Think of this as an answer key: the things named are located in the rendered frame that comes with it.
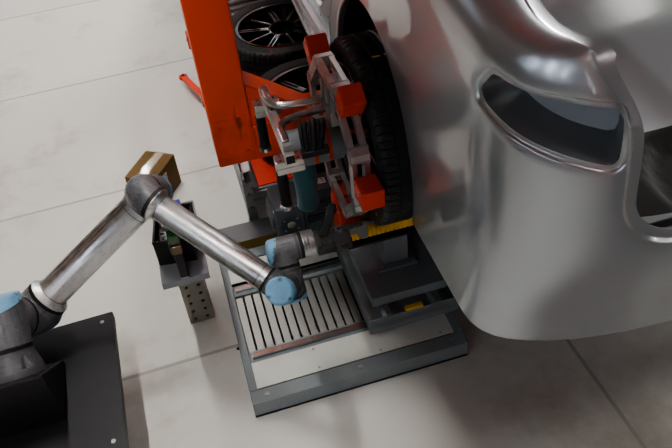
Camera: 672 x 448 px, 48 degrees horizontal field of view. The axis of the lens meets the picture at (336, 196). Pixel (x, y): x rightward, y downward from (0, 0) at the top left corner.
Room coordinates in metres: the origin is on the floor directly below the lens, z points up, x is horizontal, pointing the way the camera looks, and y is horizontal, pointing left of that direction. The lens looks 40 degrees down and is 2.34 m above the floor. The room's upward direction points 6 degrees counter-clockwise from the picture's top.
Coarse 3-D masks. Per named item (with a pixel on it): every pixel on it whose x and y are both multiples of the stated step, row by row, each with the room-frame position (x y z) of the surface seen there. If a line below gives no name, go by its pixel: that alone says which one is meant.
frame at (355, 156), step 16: (320, 64) 2.11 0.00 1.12; (336, 64) 2.10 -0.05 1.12; (336, 112) 1.94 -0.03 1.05; (352, 144) 1.84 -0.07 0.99; (336, 160) 2.20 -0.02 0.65; (352, 160) 1.81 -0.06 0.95; (368, 160) 1.82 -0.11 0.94; (336, 176) 2.15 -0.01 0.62; (352, 176) 1.81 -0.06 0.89; (336, 192) 2.06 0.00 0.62; (352, 192) 1.83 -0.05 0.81; (352, 208) 1.83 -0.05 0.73
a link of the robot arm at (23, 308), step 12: (0, 300) 1.67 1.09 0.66; (12, 300) 1.69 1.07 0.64; (24, 300) 1.75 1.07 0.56; (0, 312) 1.64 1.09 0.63; (12, 312) 1.65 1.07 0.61; (24, 312) 1.68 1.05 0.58; (36, 312) 1.73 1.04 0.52; (0, 324) 1.61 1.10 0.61; (12, 324) 1.62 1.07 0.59; (24, 324) 1.65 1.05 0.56; (36, 324) 1.70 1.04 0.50; (0, 336) 1.59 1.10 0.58; (12, 336) 1.59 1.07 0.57; (24, 336) 1.61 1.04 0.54; (0, 348) 1.56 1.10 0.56
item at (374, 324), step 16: (352, 272) 2.11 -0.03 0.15; (352, 288) 2.06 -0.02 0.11; (448, 288) 1.97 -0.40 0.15; (368, 304) 1.93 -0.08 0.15; (384, 304) 1.89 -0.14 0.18; (400, 304) 1.91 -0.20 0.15; (416, 304) 1.88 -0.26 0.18; (432, 304) 1.88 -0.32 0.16; (448, 304) 1.89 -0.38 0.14; (368, 320) 1.85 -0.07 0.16; (384, 320) 1.84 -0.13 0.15; (400, 320) 1.85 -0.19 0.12; (416, 320) 1.87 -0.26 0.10
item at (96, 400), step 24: (48, 336) 1.82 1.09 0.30; (72, 336) 1.80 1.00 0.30; (96, 336) 1.79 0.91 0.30; (48, 360) 1.70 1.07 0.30; (72, 360) 1.69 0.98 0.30; (96, 360) 1.68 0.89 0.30; (72, 384) 1.59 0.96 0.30; (96, 384) 1.58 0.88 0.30; (120, 384) 1.57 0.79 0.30; (72, 408) 1.49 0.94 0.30; (96, 408) 1.48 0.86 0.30; (120, 408) 1.47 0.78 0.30; (24, 432) 1.42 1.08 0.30; (48, 432) 1.41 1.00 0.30; (72, 432) 1.40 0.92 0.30; (96, 432) 1.39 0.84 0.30; (120, 432) 1.38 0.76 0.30
